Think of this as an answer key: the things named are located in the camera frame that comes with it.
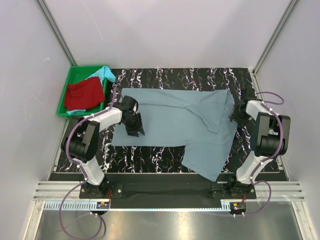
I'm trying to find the grey-blue polo shirt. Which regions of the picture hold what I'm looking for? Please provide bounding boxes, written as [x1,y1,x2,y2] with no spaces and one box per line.
[111,88,238,182]

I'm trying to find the light blue t shirt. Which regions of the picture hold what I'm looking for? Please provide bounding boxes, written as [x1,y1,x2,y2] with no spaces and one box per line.
[65,65,117,116]

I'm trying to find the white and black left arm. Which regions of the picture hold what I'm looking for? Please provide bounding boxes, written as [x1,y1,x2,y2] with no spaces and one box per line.
[61,95,145,198]

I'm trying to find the right aluminium corner post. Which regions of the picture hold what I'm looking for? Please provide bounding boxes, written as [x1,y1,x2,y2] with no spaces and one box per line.
[252,0,300,75]

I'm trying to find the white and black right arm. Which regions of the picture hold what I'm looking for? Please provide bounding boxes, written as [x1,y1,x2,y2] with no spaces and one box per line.
[226,88,291,199]

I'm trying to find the red t shirt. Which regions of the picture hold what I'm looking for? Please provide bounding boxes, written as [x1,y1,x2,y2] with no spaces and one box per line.
[63,76,105,111]

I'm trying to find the white slotted cable duct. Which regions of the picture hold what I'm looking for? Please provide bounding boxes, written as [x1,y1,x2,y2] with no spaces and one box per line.
[43,200,232,212]

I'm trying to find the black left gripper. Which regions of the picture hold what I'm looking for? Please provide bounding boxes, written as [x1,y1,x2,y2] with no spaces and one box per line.
[122,112,144,137]

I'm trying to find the left aluminium corner post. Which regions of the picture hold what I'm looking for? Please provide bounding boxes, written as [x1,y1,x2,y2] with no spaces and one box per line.
[35,0,78,66]

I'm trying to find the aluminium corner post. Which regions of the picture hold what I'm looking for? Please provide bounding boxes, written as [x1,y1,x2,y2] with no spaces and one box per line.
[35,0,78,66]
[252,0,300,75]

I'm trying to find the right connector box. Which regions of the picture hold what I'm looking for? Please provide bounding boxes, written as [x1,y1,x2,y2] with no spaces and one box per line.
[231,202,247,211]

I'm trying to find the left connector box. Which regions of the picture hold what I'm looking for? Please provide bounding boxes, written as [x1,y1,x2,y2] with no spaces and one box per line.
[96,201,110,210]

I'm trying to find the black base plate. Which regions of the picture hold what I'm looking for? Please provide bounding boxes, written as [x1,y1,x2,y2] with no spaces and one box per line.
[79,173,243,207]

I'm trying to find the connector box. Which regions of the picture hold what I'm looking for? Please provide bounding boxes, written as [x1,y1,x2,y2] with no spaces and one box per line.
[96,201,110,210]
[231,202,247,211]

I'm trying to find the green plastic tray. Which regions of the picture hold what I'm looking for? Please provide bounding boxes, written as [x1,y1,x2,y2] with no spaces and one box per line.
[57,65,110,119]

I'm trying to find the aluminium front rail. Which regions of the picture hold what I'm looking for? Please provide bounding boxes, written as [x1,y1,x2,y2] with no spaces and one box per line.
[24,181,320,240]

